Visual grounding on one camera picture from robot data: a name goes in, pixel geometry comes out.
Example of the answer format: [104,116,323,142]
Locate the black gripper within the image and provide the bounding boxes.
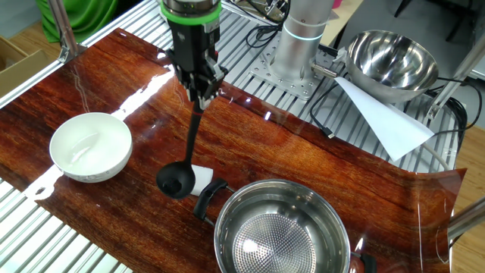
[166,18,229,111]

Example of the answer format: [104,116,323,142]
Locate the black ladle red tip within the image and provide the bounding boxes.
[155,99,208,201]

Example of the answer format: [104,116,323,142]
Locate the white ceramic bowl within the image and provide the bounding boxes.
[48,111,133,184]

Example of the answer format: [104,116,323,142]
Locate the stainless steel mixing bowl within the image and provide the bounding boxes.
[345,30,440,104]

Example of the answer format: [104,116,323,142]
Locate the white sponge block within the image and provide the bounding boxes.
[189,165,214,197]

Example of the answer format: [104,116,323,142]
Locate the red brown woodgrain mat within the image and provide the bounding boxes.
[0,27,468,273]

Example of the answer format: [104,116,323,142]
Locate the green cloth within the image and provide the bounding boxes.
[36,0,120,43]

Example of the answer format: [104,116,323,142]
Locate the beige wooden board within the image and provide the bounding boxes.
[321,0,365,47]

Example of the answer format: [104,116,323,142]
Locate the open cardboard box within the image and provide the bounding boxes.
[0,36,54,98]

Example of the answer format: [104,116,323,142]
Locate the white paper sheet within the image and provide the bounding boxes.
[335,77,436,162]

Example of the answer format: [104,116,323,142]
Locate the green wrist adapter ring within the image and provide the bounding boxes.
[159,0,223,27]

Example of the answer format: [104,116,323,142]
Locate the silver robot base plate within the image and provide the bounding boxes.
[249,37,331,102]

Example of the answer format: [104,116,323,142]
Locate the black camera cable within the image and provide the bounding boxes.
[245,20,284,49]

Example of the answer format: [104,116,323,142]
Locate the silver cable connector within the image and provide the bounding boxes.
[310,62,339,80]

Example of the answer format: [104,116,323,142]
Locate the black usb cable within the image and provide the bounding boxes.
[309,81,342,140]

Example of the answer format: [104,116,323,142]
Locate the aluminium frame post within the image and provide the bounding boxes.
[426,36,485,121]
[47,0,81,64]
[446,196,485,243]

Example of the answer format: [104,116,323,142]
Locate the aluminium frame rail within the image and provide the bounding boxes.
[0,58,67,110]

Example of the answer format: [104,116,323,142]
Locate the stainless steel pot black handles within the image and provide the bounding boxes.
[192,177,378,273]

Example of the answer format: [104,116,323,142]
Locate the white thick cable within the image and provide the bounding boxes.
[422,142,452,171]

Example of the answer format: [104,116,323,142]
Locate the black cable bundle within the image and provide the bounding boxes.
[424,75,483,152]

